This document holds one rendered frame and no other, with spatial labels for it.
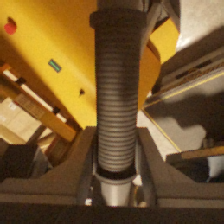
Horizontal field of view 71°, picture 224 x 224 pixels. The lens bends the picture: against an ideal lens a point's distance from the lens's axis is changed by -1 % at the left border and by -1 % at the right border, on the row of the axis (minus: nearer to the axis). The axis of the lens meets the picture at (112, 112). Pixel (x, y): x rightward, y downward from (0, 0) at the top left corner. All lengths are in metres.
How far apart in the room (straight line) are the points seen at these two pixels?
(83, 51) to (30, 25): 0.22
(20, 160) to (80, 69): 0.52
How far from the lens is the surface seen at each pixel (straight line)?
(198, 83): 1.29
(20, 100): 0.92
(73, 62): 0.72
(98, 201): 0.18
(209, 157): 1.18
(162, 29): 1.13
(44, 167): 0.28
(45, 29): 0.74
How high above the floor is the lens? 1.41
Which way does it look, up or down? 42 degrees down
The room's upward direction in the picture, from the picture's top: 156 degrees counter-clockwise
